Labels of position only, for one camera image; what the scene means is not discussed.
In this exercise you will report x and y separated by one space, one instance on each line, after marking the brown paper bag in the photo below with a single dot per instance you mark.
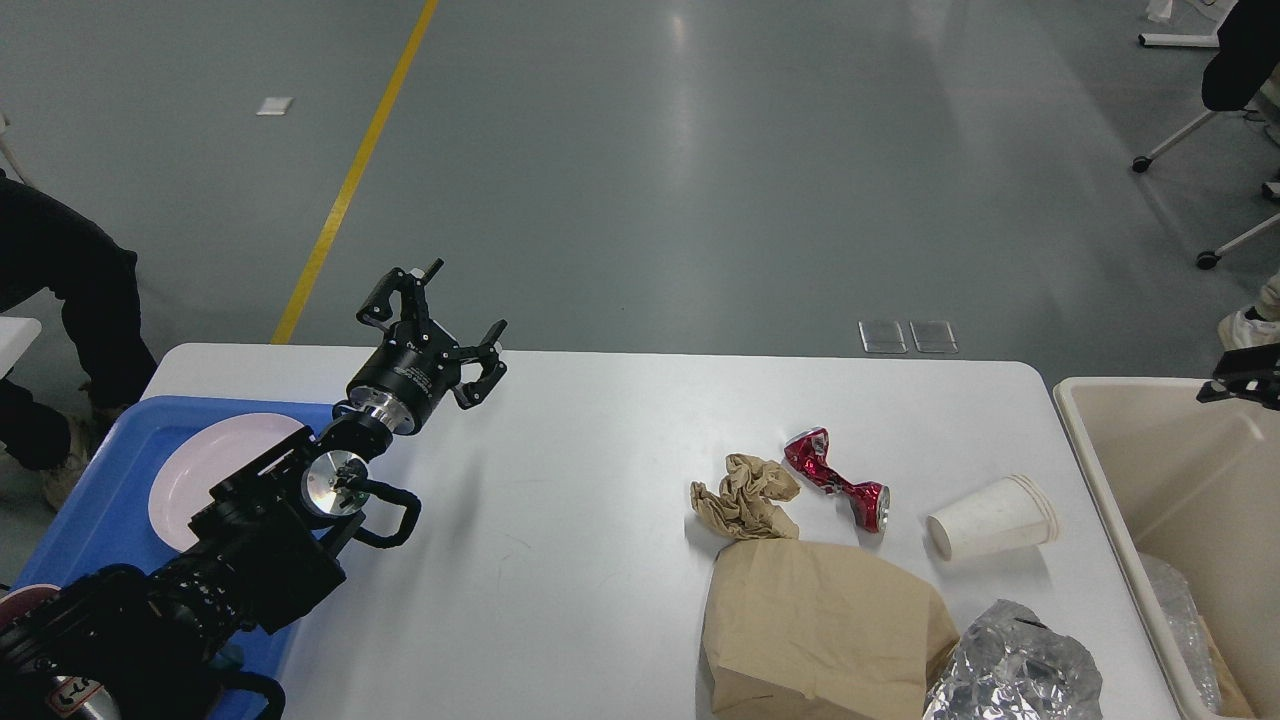
807 630

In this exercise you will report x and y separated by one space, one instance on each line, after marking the blue plastic tray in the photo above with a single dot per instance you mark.
106 518

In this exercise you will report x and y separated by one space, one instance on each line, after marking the person in black trousers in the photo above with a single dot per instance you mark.
46 246

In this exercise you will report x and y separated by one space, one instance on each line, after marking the clear floor plate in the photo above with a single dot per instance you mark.
881 337
934 337

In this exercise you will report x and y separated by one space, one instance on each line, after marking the clear floor plate left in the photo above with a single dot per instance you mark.
881 337

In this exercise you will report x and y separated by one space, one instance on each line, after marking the person in beige trousers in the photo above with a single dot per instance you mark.
1256 325

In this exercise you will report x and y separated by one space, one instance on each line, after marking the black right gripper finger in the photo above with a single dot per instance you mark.
1251 374

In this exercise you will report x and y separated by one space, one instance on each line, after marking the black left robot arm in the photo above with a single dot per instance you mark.
121 643

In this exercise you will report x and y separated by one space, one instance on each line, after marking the pink plastic plate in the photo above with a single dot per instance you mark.
183 483

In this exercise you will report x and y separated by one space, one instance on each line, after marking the crushed red can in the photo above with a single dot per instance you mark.
870 501

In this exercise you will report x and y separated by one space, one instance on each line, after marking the brown paper in bin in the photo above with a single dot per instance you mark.
1232 700

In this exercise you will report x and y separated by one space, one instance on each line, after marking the white crumpled tissue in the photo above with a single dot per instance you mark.
1010 513

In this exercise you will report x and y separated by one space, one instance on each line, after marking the dark teal mug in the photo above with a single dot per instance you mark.
228 661

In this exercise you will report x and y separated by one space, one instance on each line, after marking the clear floor plate right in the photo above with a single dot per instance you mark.
934 337

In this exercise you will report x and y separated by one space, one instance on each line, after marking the pink mug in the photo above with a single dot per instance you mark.
20 601

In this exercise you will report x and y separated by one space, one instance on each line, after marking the foil ball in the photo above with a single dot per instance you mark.
1009 665

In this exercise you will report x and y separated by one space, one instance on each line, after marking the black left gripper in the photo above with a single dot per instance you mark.
401 384

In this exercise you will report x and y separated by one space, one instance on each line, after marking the beige plastic bin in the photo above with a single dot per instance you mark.
1194 485

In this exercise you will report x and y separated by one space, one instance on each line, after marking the brown paper ball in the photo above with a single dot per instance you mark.
747 504

